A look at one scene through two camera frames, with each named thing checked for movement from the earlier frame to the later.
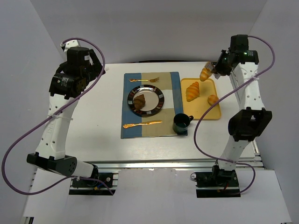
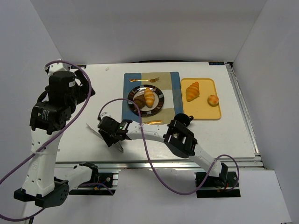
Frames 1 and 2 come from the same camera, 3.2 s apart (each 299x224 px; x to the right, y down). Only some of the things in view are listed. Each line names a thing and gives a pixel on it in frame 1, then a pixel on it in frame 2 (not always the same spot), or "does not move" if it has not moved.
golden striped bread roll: x=205 y=73 to x=149 y=97
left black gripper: x=96 y=66 to x=83 y=84
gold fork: x=154 y=80 does not move
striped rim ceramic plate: x=154 y=99 does not move
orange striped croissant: x=192 y=91 does not move
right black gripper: x=221 y=66 to x=110 y=136
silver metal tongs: x=210 y=66 to x=96 y=131
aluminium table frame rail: x=166 y=164 does not move
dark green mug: x=181 y=123 does not move
